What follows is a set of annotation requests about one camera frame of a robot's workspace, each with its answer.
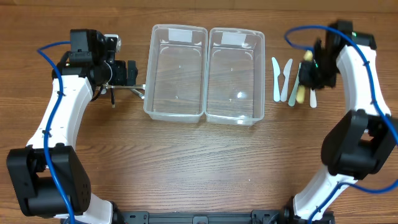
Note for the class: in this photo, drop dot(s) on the silver metal fork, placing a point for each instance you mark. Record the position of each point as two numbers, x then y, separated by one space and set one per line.
138 93
138 87

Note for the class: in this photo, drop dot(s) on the clear plastic container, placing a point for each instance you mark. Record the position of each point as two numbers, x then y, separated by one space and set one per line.
175 73
236 76

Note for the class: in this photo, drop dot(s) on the yellow plastic knife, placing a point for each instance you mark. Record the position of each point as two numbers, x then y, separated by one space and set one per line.
308 56

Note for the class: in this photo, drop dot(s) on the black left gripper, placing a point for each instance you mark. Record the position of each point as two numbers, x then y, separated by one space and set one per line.
132 72

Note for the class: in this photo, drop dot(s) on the grey white plastic knife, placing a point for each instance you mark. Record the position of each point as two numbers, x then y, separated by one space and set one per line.
286 73

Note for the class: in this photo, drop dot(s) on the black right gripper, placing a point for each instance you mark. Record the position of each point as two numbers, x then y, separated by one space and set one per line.
310 74

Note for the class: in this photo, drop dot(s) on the light blue plastic knife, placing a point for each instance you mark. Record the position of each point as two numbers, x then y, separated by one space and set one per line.
276 72

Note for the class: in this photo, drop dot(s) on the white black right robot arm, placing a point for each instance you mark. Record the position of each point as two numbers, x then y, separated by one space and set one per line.
362 140

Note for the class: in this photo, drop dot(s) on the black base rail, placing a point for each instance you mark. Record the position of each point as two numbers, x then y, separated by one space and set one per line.
253 217

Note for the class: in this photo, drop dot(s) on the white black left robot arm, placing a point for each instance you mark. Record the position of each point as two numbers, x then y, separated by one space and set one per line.
47 175

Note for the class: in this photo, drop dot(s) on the left clear plastic container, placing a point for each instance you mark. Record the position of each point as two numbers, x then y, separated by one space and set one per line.
175 73

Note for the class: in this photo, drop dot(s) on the right clear plastic container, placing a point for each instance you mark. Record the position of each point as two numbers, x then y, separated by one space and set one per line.
236 76

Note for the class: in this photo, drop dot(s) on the pale green plastic knife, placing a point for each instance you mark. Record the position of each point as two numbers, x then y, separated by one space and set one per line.
293 94

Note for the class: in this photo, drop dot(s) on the black handled metal fork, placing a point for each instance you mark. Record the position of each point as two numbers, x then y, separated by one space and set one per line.
113 103

